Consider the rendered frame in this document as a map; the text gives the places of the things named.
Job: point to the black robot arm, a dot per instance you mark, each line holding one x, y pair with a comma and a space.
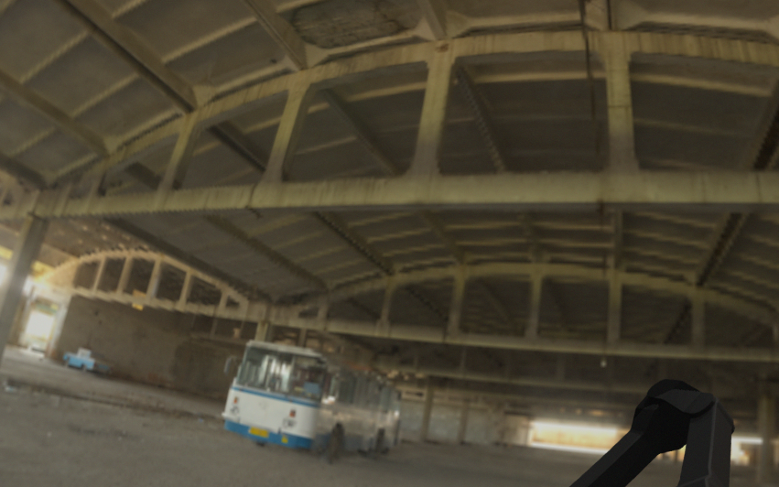
672, 415

